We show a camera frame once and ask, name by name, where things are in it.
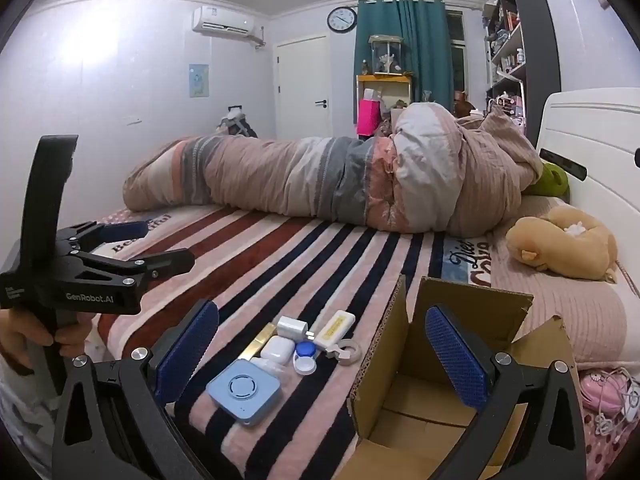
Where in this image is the striped printed blanket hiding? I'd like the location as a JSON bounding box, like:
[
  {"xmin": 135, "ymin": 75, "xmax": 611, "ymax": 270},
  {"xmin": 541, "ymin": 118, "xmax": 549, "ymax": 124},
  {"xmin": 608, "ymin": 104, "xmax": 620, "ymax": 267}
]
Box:
[{"xmin": 85, "ymin": 205, "xmax": 501, "ymax": 480}]

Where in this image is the red polka dot cloth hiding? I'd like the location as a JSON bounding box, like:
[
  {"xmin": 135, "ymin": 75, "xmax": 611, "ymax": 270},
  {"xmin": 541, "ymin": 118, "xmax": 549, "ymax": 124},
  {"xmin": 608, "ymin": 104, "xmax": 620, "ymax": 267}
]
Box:
[{"xmin": 582, "ymin": 400, "xmax": 640, "ymax": 480}]

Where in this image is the pink box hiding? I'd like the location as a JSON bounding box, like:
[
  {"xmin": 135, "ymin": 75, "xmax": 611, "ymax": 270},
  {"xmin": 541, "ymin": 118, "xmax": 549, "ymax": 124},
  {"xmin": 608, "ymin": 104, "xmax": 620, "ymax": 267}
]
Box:
[{"xmin": 358, "ymin": 100, "xmax": 381, "ymax": 137}]

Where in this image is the light blue wall poster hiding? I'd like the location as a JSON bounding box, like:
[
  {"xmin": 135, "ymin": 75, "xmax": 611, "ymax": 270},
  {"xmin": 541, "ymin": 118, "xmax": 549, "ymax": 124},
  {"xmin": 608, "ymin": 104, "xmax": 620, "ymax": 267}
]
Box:
[{"xmin": 189, "ymin": 63, "xmax": 209, "ymax": 97}]

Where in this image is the white tape roll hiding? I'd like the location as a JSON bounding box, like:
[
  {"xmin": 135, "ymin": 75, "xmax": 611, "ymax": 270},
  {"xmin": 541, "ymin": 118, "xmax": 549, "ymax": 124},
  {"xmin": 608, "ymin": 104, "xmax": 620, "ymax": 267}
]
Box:
[{"xmin": 326, "ymin": 339, "xmax": 364, "ymax": 364}]

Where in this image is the gold lipstick tube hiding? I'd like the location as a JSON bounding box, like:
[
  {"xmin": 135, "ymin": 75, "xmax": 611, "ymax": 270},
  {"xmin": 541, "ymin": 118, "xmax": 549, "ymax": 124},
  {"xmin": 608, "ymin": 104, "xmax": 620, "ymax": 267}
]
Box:
[{"xmin": 238, "ymin": 322, "xmax": 277, "ymax": 361}]

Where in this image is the green plush toy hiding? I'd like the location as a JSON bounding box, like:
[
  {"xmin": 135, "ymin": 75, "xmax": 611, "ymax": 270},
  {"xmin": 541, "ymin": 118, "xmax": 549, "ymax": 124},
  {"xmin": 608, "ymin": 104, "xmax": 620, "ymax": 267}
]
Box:
[{"xmin": 525, "ymin": 161, "xmax": 570, "ymax": 198}]

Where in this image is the white cable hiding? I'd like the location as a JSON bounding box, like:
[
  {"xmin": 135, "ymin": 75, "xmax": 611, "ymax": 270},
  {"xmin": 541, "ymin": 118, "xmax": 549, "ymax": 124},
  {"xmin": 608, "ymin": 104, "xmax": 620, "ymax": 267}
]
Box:
[{"xmin": 594, "ymin": 366, "xmax": 640, "ymax": 436}]

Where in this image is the pink quilted bed pad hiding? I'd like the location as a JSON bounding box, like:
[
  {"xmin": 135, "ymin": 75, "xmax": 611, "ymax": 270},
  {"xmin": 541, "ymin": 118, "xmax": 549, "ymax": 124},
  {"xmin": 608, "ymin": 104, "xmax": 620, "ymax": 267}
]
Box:
[{"xmin": 492, "ymin": 195, "xmax": 640, "ymax": 367}]

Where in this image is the white charger plug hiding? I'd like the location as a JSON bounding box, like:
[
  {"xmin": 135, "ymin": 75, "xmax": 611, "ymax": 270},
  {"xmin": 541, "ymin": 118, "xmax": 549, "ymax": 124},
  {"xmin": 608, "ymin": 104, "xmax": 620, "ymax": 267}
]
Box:
[{"xmin": 276, "ymin": 316, "xmax": 316, "ymax": 343}]

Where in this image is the white earbuds case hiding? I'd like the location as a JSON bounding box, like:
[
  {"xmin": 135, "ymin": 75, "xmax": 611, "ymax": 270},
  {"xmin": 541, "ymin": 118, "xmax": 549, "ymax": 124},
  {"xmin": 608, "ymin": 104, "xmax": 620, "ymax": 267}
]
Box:
[{"xmin": 260, "ymin": 336, "xmax": 294, "ymax": 365}]

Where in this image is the person's left hand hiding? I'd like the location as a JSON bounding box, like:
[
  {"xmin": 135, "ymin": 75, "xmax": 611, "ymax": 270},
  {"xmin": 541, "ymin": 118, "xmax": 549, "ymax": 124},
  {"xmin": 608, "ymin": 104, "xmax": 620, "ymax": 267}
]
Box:
[{"xmin": 0, "ymin": 309, "xmax": 94, "ymax": 370}]

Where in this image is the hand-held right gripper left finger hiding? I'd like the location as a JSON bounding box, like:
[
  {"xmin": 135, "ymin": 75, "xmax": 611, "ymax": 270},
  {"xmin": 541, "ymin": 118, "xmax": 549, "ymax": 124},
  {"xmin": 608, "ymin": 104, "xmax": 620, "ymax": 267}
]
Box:
[{"xmin": 51, "ymin": 299, "xmax": 221, "ymax": 480}]

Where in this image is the clear plastic packet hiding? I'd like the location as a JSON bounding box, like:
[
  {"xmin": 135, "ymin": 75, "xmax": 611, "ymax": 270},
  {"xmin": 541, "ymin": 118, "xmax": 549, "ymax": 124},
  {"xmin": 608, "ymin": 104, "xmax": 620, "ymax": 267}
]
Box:
[{"xmin": 249, "ymin": 356, "xmax": 288, "ymax": 378}]

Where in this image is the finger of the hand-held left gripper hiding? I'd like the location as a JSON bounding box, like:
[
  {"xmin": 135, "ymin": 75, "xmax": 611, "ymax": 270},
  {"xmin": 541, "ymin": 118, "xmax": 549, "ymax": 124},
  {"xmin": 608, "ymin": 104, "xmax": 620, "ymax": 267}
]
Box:
[
  {"xmin": 66, "ymin": 247, "xmax": 196, "ymax": 282},
  {"xmin": 54, "ymin": 220, "xmax": 152, "ymax": 252}
]

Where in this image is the white door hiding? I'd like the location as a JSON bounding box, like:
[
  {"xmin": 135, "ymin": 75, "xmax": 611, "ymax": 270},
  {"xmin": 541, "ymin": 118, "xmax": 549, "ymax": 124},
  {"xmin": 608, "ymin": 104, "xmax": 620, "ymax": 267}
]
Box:
[{"xmin": 274, "ymin": 35, "xmax": 331, "ymax": 140}]

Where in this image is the yellow table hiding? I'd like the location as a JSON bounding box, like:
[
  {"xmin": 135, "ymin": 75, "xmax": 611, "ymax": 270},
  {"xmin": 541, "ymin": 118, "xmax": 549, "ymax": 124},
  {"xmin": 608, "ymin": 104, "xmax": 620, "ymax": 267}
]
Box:
[{"xmin": 356, "ymin": 74, "xmax": 413, "ymax": 107}]

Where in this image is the black wall clock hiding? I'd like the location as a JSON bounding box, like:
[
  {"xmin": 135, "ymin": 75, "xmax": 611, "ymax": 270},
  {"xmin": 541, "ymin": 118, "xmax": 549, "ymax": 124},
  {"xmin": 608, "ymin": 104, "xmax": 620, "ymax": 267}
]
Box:
[{"xmin": 327, "ymin": 6, "xmax": 358, "ymax": 34}]

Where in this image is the white and yellow small box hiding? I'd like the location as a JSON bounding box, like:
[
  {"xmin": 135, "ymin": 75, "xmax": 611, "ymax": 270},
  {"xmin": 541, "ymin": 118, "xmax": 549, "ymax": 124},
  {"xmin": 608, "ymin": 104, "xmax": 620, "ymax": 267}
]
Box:
[{"xmin": 312, "ymin": 310, "xmax": 356, "ymax": 352}]

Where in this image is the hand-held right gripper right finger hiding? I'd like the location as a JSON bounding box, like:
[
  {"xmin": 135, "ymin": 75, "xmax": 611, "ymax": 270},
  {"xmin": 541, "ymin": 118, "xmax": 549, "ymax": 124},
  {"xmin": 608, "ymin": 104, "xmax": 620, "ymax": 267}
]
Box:
[{"xmin": 424, "ymin": 305, "xmax": 587, "ymax": 480}]

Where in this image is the white air conditioner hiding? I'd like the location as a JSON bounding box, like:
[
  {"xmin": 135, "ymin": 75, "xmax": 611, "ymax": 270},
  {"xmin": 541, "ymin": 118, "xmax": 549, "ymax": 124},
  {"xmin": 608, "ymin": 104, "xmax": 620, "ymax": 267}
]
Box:
[{"xmin": 192, "ymin": 6, "xmax": 265, "ymax": 47}]

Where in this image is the blue and white lens case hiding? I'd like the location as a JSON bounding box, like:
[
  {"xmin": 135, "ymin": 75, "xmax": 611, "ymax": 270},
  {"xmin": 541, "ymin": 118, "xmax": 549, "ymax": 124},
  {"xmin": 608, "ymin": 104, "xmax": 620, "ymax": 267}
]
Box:
[{"xmin": 293, "ymin": 341, "xmax": 317, "ymax": 376}]

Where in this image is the teal curtain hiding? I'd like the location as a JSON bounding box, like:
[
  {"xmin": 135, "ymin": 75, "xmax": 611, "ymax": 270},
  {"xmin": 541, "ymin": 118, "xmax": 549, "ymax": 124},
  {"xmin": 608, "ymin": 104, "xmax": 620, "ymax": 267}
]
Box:
[{"xmin": 354, "ymin": 0, "xmax": 455, "ymax": 111}]

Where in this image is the white bed headboard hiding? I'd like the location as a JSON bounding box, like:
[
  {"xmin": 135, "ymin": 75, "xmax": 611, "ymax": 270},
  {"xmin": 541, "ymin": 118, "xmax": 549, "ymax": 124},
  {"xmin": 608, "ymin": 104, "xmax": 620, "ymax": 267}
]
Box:
[{"xmin": 535, "ymin": 87, "xmax": 640, "ymax": 281}]

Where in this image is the pink and grey striped quilt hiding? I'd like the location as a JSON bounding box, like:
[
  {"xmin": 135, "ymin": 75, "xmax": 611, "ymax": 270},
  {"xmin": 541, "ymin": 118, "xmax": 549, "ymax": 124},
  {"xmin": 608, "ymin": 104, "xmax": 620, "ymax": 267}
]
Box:
[{"xmin": 122, "ymin": 102, "xmax": 546, "ymax": 237}]

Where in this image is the glass display case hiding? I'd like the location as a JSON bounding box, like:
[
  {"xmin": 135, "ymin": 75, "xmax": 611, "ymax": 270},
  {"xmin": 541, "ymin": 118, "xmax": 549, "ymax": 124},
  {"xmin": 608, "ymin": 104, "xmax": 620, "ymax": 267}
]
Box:
[{"xmin": 369, "ymin": 35, "xmax": 404, "ymax": 76}]

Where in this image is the pink hand warmer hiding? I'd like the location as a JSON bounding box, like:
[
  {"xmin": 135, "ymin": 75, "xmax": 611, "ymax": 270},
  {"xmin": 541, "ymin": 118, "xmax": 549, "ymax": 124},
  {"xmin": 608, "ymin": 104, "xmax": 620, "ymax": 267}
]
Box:
[{"xmin": 577, "ymin": 367, "xmax": 640, "ymax": 411}]

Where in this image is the dark bag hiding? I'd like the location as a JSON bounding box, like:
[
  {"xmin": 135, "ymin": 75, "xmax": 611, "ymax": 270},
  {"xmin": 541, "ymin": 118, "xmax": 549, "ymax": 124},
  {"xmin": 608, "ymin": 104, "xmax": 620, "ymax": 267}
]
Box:
[{"xmin": 216, "ymin": 105, "xmax": 258, "ymax": 139}]

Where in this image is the light blue square device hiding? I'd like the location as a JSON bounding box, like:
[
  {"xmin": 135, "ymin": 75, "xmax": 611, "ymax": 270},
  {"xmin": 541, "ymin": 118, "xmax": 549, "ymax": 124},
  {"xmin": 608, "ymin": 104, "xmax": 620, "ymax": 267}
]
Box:
[{"xmin": 206, "ymin": 358, "xmax": 282, "ymax": 427}]

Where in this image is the tan plush toy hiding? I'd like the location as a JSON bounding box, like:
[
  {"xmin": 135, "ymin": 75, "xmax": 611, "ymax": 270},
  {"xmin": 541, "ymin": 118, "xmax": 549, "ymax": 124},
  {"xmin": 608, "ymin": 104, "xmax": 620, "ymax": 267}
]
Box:
[{"xmin": 505, "ymin": 206, "xmax": 621, "ymax": 279}]

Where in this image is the brown cardboard box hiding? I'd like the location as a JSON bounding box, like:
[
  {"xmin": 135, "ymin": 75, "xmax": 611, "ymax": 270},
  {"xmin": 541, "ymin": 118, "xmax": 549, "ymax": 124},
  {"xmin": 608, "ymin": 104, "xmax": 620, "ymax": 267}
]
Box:
[{"xmin": 348, "ymin": 275, "xmax": 581, "ymax": 480}]

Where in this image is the window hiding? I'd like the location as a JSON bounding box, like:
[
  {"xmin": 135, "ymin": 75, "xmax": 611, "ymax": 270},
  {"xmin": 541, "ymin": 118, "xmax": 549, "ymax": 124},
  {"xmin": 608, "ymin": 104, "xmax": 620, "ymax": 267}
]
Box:
[{"xmin": 447, "ymin": 10, "xmax": 469, "ymax": 106}]

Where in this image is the black bookshelf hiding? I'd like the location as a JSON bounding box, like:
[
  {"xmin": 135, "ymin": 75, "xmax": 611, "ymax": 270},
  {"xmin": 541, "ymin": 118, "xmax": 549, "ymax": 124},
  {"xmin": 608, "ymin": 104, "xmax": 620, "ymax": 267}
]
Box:
[{"xmin": 482, "ymin": 0, "xmax": 561, "ymax": 147}]

